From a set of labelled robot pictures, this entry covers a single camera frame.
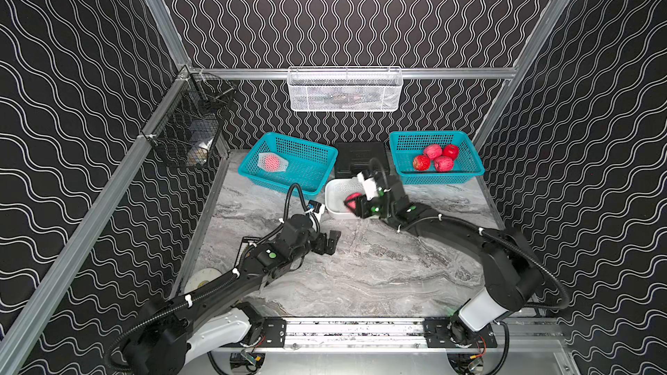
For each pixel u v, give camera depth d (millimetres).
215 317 563
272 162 1094
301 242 629
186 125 913
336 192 1030
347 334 760
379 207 738
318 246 714
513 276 450
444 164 1088
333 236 730
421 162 1098
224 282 494
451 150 1131
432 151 1134
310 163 1134
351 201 815
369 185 762
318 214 716
